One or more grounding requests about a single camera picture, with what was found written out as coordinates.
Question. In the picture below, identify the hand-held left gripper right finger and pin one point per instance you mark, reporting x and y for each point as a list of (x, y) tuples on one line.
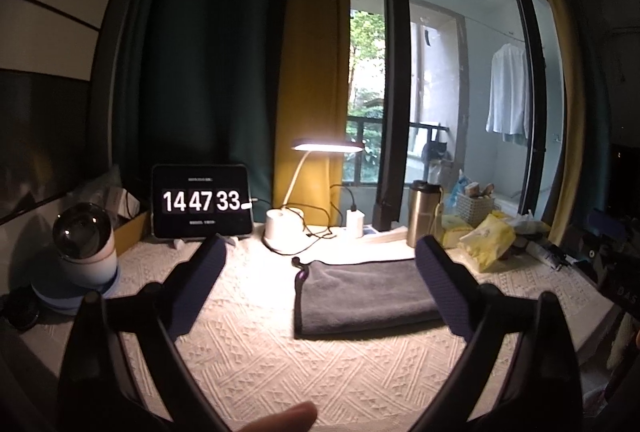
[(445, 284)]

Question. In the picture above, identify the white woven basket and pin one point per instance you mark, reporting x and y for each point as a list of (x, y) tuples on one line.
[(475, 209)]

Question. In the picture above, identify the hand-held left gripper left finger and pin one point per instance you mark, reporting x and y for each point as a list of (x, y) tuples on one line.
[(200, 282)]

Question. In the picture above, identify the white charger plug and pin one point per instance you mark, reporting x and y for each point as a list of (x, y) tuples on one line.
[(355, 223)]

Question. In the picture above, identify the blue plastic bag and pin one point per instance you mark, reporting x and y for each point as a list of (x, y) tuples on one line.
[(455, 192)]

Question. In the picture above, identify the yellow wipes packet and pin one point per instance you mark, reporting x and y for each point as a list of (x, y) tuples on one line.
[(487, 239)]

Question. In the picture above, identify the black window frame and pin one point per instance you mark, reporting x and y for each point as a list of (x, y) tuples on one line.
[(395, 72)]

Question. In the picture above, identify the grey towel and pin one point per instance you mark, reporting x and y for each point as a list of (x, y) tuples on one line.
[(360, 297)]

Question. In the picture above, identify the white textured tablecloth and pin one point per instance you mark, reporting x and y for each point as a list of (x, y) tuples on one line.
[(280, 372)]

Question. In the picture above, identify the white hanging shirt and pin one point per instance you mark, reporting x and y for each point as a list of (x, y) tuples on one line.
[(509, 92)]

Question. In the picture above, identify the person's left hand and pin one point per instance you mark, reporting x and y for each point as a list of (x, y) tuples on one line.
[(280, 419)]

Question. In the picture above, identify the black lens cap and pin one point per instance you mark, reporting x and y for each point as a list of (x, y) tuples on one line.
[(21, 308)]

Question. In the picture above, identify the yellow curtain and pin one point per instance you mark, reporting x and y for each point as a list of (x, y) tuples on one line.
[(312, 62)]

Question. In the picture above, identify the cardboard box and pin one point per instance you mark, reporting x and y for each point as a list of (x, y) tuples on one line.
[(132, 227)]

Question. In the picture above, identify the white projector with lens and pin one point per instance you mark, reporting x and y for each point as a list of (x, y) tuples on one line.
[(82, 257)]

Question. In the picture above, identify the black balcony railing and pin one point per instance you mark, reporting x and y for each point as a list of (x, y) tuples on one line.
[(365, 147)]

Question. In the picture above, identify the white desk lamp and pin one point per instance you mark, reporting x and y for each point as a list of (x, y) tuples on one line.
[(282, 227)]

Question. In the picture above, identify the tablet showing clock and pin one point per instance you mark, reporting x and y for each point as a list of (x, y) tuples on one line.
[(202, 202)]

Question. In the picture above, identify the dark green curtain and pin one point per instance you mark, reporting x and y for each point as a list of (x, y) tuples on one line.
[(210, 52)]

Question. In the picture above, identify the steel thermos cup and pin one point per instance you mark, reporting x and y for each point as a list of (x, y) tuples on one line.
[(422, 217)]

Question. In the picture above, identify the white power strip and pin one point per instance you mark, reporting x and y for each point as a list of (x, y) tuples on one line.
[(385, 236)]

